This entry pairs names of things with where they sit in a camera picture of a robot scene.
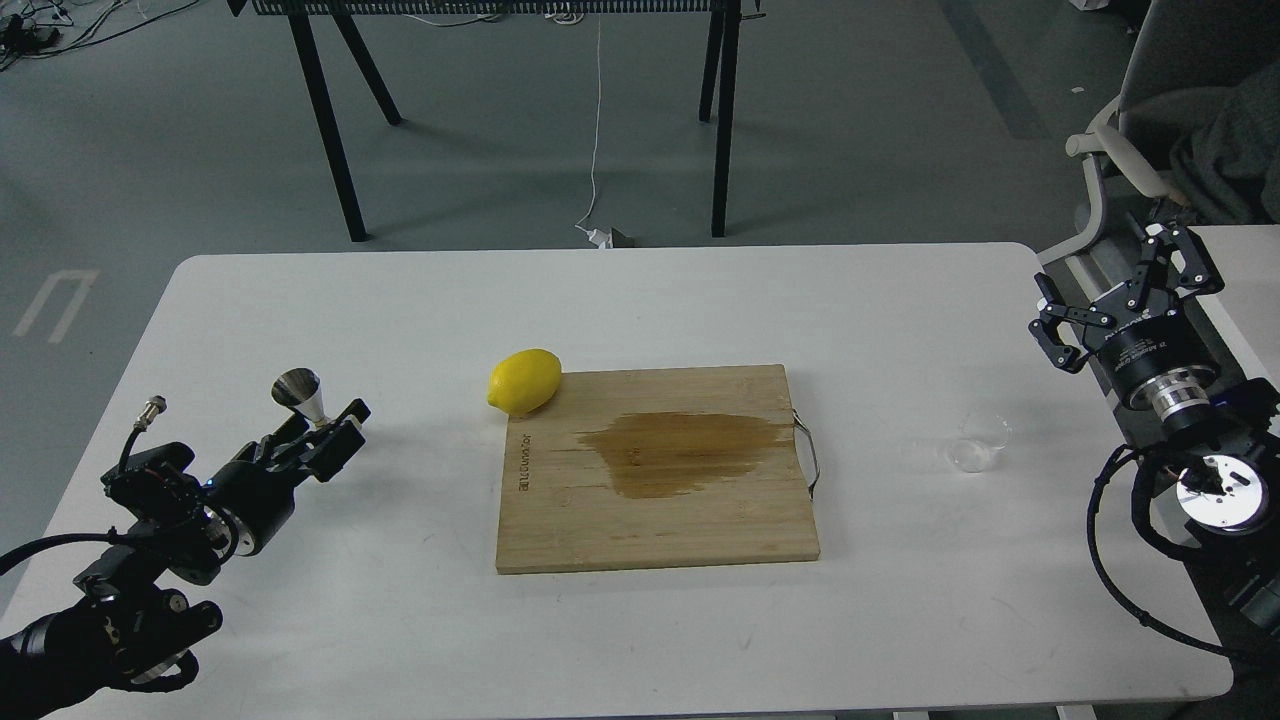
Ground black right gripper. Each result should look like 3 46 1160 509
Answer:
1028 215 1226 411

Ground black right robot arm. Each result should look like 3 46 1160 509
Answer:
1028 223 1277 667

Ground person in grey clothes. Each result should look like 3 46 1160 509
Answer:
1169 61 1279 225

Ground white side table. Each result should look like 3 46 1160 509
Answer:
1192 225 1279 386

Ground white cable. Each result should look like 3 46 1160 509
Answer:
576 14 605 237

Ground bamboo cutting board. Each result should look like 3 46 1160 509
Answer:
495 364 820 575

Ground grey white office chair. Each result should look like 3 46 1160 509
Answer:
1038 1 1279 299

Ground steel double jigger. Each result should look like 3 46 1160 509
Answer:
270 366 332 429

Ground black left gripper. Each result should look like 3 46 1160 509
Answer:
206 398 371 556

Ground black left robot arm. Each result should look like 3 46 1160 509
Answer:
3 398 371 719

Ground black metal frame table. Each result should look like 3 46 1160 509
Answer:
220 1 765 243

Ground black floor cables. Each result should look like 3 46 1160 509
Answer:
0 0 201 70

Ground small clear glass beaker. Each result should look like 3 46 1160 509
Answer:
943 411 1012 474

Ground yellow lemon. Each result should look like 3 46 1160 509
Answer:
486 348 563 416

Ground white power adapter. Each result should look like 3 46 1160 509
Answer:
586 228 637 250

